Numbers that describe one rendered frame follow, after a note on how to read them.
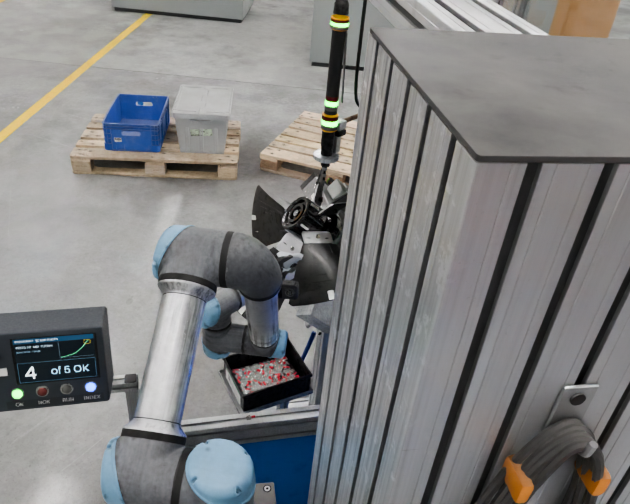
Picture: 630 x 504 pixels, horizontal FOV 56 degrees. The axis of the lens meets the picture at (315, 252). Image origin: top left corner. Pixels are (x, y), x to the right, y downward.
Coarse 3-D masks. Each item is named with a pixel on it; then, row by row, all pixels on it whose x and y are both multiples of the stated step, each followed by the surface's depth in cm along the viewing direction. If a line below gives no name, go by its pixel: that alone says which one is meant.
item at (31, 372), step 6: (18, 366) 127; (24, 366) 128; (30, 366) 128; (36, 366) 128; (18, 372) 128; (24, 372) 128; (30, 372) 128; (36, 372) 129; (42, 372) 129; (24, 378) 129; (30, 378) 129; (36, 378) 129; (42, 378) 130
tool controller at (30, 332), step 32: (0, 320) 130; (32, 320) 130; (64, 320) 131; (96, 320) 131; (0, 352) 126; (32, 352) 127; (64, 352) 129; (96, 352) 130; (0, 384) 128; (32, 384) 130
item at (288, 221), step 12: (300, 204) 181; (288, 216) 183; (300, 216) 178; (312, 216) 177; (324, 216) 181; (336, 216) 184; (288, 228) 179; (300, 228) 177; (312, 228) 178; (324, 228) 182; (336, 228) 181
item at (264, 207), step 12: (264, 192) 204; (264, 204) 204; (276, 204) 196; (264, 216) 204; (276, 216) 198; (252, 228) 212; (264, 228) 206; (276, 228) 200; (264, 240) 207; (276, 240) 202
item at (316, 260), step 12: (300, 252) 170; (312, 252) 170; (324, 252) 170; (336, 252) 171; (300, 264) 167; (312, 264) 166; (324, 264) 166; (336, 264) 167; (300, 276) 164; (312, 276) 163; (324, 276) 163; (336, 276) 163; (300, 288) 161; (312, 288) 160; (324, 288) 160; (300, 300) 158; (312, 300) 158; (324, 300) 157
